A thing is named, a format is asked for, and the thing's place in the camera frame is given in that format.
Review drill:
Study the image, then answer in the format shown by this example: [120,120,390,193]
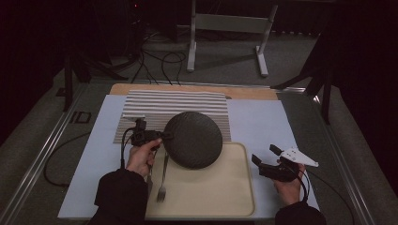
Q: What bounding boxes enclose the light blue table sheet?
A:
[57,94,323,219]

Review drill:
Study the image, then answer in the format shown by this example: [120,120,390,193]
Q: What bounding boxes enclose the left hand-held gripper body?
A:
[122,113,163,148]

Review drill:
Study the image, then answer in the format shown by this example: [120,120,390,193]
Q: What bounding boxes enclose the silver table knife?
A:
[145,164,155,197]

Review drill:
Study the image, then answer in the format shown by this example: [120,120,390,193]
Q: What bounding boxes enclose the silver fork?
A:
[156,153,170,203]

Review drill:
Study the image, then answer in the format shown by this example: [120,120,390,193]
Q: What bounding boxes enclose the left hand-held gripper cable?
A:
[42,126,136,188]

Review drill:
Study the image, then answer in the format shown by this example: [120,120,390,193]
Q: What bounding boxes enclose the dark round plate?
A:
[162,111,223,171]

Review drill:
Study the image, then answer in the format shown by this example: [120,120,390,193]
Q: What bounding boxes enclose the black angled stand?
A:
[270,31,334,126]

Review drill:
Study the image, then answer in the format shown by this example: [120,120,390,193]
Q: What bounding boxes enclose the aluminium floor rail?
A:
[313,93,376,225]
[0,83,88,225]

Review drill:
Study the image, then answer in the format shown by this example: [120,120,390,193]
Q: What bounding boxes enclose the hand-held gripper cable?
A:
[293,168,355,225]
[42,126,136,188]

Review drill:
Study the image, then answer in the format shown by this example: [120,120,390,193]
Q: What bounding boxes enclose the black floor cables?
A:
[130,31,188,86]

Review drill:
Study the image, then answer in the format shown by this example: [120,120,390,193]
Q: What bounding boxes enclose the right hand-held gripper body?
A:
[258,147,319,183]

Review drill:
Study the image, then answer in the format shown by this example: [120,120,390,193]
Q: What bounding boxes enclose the beige tray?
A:
[145,142,256,218]

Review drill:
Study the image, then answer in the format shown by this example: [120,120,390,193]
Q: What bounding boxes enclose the black tripod stand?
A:
[62,51,130,113]

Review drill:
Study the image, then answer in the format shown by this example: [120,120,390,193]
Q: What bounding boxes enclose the person's right hand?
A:
[273,164,306,206]

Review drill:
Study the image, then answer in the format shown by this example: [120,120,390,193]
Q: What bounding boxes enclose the grey metal stand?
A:
[186,0,279,78]

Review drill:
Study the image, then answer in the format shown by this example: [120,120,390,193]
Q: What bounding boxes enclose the right hand-held gripper cable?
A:
[293,168,355,225]

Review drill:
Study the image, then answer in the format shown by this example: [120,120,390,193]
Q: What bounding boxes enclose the striped placemat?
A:
[113,89,232,144]

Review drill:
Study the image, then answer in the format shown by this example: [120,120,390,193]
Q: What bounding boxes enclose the person's left hand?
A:
[126,138,163,178]

